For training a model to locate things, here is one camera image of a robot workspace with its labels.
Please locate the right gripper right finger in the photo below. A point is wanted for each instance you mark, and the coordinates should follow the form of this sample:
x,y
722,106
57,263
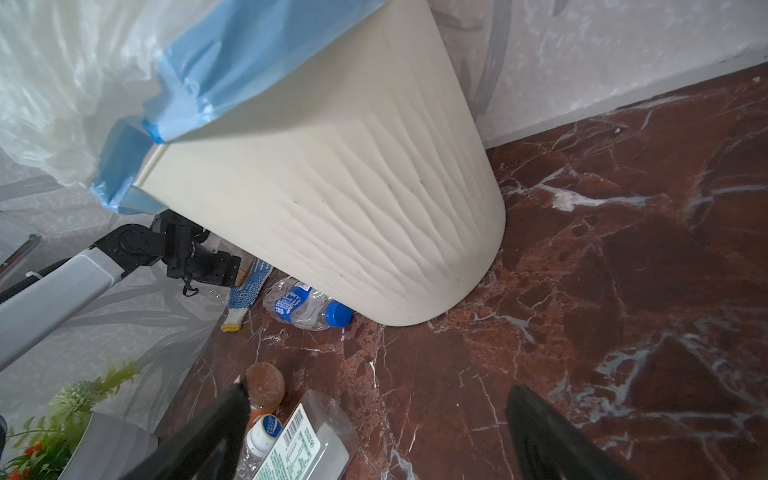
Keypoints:
x,y
548,446

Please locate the blue dotted work glove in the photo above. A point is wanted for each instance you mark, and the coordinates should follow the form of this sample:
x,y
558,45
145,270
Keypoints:
x,y
243,297

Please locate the cream plastic waste bin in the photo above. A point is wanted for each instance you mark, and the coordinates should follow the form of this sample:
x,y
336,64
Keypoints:
x,y
361,173

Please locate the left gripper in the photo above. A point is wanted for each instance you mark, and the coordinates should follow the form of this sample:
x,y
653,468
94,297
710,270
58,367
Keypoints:
x,y
178,242

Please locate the clear unlabelled plastic bottle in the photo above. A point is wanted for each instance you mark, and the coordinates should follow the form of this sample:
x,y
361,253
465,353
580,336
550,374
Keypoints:
x,y
258,443

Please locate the blue label bottle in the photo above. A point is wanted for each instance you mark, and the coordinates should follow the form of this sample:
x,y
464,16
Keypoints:
x,y
296,303

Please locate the white bin liner bag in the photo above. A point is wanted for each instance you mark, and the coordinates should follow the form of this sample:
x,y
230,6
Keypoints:
x,y
89,87

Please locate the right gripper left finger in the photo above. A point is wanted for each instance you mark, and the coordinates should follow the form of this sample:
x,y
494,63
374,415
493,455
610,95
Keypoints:
x,y
208,447

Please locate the potted artificial flower plant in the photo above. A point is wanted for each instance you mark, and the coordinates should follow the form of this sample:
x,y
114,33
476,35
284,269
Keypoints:
x,y
73,440

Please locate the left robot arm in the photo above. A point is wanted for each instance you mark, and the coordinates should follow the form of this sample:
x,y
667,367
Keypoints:
x,y
32,309

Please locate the Nescafe bottle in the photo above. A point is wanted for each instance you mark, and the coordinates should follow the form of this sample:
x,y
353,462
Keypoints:
x,y
266,390

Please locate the green label flat bottle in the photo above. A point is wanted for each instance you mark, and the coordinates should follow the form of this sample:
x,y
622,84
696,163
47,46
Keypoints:
x,y
317,442

